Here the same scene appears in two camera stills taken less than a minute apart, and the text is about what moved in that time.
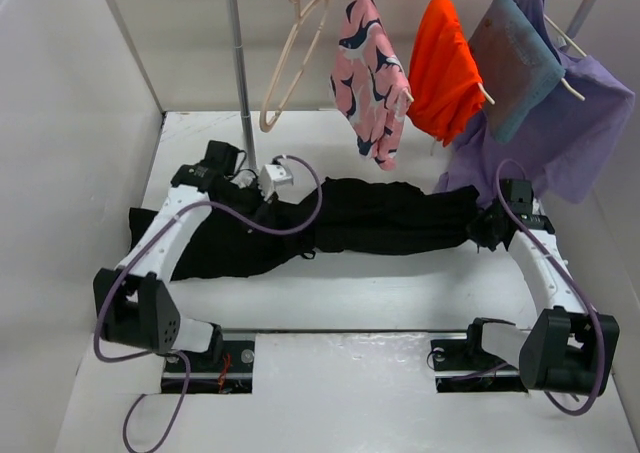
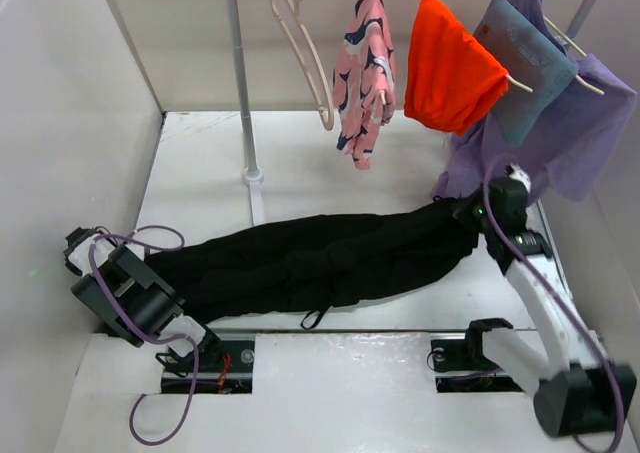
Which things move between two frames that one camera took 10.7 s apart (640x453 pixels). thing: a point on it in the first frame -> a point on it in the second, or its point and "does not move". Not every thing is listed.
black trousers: [231, 233] -> [310, 267]
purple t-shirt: [565, 144] does not move
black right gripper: [477, 232] -> [463, 208]
